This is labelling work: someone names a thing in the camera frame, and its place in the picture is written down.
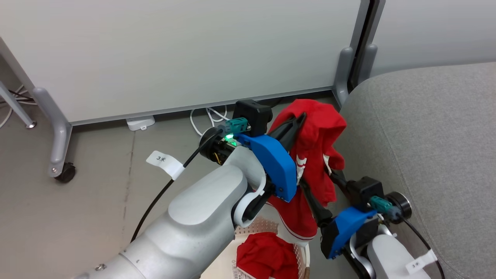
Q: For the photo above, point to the narrow white partition panel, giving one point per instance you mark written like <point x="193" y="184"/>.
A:
<point x="434" y="31"/>

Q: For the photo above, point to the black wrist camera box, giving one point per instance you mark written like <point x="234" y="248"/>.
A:
<point x="254" y="114"/>
<point x="364" y="192"/>

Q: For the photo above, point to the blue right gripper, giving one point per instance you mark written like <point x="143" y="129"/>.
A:
<point x="345" y="228"/>

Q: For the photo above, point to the grey partition foot with caster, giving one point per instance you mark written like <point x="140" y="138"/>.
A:
<point x="56" y="128"/>

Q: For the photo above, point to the red garment with white stripes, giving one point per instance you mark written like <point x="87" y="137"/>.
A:
<point x="317" y="128"/>

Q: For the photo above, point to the grey partition foot by sofa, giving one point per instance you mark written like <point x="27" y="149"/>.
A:
<point x="343" y="77"/>

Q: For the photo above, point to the plain red garment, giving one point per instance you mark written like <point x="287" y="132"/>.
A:
<point x="267" y="255"/>

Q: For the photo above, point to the white perforated laundry basket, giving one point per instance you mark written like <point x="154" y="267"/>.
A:
<point x="271" y="226"/>

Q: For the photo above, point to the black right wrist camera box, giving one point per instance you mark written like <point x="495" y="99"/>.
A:
<point x="364" y="192"/>

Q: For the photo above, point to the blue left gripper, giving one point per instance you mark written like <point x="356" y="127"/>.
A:
<point x="277" y="166"/>

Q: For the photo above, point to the grey metal table leg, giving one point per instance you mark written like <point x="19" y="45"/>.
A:
<point x="17" y="108"/>

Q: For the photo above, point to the black caster wheel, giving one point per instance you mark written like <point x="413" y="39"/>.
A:
<point x="66" y="173"/>

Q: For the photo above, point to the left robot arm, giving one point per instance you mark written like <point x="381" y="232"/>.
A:
<point x="201" y="217"/>

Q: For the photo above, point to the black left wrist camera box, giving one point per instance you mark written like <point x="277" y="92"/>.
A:
<point x="254" y="114"/>

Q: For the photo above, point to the grey fabric sofa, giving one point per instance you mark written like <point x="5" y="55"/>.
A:
<point x="434" y="155"/>

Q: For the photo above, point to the white power adapter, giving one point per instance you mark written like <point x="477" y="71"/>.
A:
<point x="140" y="122"/>

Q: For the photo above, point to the wide white partition panel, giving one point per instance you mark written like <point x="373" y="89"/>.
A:
<point x="186" y="54"/>

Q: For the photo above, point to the white barcode label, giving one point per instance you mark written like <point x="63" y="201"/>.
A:
<point x="242" y="271"/>

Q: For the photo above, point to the grey foot of narrow partition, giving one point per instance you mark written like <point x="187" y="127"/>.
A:
<point x="368" y="64"/>

